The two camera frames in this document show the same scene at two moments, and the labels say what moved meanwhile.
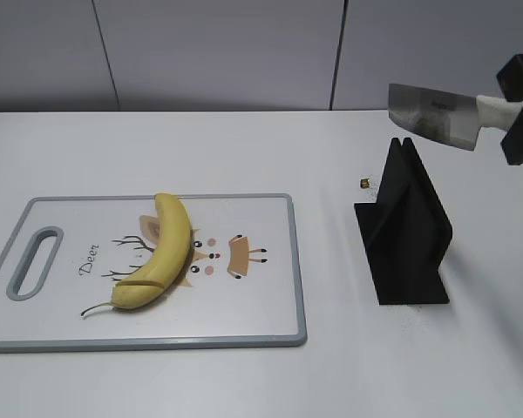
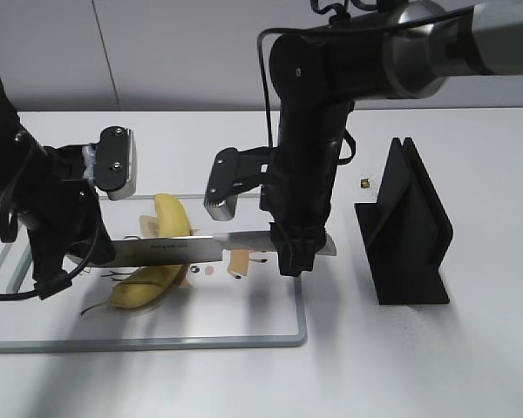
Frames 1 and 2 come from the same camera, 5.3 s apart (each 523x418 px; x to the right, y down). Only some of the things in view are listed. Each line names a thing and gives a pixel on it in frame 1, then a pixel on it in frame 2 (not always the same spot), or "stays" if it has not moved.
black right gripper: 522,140 → 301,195
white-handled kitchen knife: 451,117 → 190,250
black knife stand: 406,233 stays
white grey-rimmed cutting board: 242,286 stays
